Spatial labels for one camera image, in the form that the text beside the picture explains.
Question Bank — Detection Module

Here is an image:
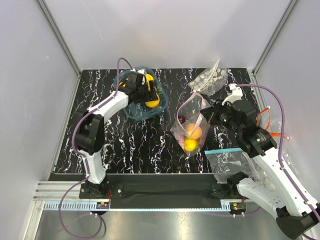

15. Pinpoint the pink zip top bag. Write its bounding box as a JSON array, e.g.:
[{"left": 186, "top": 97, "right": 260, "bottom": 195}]
[{"left": 170, "top": 91, "right": 210, "bottom": 157}]

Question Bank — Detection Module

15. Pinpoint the yellow banana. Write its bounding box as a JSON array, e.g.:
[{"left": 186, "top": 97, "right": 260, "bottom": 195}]
[{"left": 119, "top": 73, "right": 154, "bottom": 91}]

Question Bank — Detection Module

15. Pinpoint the blue zip top bag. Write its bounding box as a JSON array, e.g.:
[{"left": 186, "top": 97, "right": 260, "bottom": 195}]
[{"left": 204, "top": 148, "right": 252, "bottom": 184}]

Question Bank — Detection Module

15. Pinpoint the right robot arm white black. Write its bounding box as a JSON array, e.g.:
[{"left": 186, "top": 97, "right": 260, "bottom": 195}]
[{"left": 200, "top": 100, "right": 320, "bottom": 240}]

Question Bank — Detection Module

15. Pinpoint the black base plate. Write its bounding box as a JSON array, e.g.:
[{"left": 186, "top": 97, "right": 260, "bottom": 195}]
[{"left": 79, "top": 173, "right": 243, "bottom": 206}]

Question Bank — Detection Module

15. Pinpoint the orange zip top bag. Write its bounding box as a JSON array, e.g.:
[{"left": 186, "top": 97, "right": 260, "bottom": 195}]
[{"left": 256, "top": 106, "right": 290, "bottom": 157}]

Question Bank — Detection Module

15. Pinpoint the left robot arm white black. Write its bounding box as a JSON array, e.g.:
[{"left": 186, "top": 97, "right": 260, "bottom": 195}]
[{"left": 72, "top": 69, "right": 160, "bottom": 198}]

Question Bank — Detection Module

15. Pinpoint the teal plastic fruit tray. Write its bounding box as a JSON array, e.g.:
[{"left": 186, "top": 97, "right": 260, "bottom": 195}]
[{"left": 113, "top": 66, "right": 169, "bottom": 121}]

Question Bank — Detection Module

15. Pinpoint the white cable duct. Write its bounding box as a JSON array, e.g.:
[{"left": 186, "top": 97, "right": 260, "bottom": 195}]
[{"left": 44, "top": 200, "right": 231, "bottom": 212}]

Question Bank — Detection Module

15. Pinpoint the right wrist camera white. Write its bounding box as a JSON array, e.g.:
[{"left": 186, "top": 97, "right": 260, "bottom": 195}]
[{"left": 222, "top": 83, "right": 243, "bottom": 106}]

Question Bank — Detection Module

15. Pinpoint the yellow lemon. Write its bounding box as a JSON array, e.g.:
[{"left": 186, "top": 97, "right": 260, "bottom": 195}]
[{"left": 145, "top": 94, "right": 160, "bottom": 109}]

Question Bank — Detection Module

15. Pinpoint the clear bag with white pieces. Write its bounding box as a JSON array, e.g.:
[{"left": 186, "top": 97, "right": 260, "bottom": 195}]
[{"left": 188, "top": 58, "right": 228, "bottom": 96}]

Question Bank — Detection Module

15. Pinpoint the orange peach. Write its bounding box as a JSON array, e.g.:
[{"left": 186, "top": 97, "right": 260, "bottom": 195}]
[{"left": 185, "top": 123, "right": 203, "bottom": 140}]

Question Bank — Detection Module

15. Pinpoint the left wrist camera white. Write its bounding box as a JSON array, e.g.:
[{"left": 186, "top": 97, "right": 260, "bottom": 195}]
[{"left": 133, "top": 68, "right": 147, "bottom": 76}]

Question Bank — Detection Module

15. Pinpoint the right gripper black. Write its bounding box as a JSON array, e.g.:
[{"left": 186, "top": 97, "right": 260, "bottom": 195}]
[{"left": 200, "top": 97, "right": 242, "bottom": 136}]

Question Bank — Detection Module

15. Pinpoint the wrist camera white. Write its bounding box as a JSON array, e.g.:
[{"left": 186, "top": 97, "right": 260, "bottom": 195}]
[
  {"left": 133, "top": 68, "right": 147, "bottom": 76},
  {"left": 222, "top": 83, "right": 243, "bottom": 106}
]

